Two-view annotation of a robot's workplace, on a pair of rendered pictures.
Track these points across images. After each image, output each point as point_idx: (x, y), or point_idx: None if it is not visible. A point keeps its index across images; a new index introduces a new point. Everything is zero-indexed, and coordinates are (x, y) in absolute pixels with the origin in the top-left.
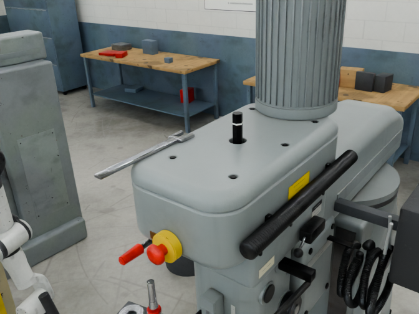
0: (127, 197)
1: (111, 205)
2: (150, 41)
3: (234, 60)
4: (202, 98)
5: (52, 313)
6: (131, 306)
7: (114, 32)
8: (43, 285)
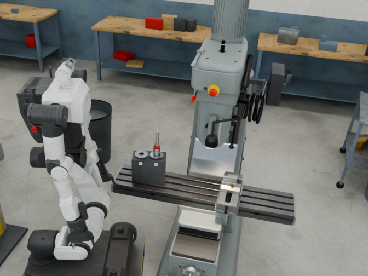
0: (19, 126)
1: (10, 133)
2: None
3: (72, 10)
4: (45, 43)
5: (104, 159)
6: (138, 150)
7: None
8: (95, 146)
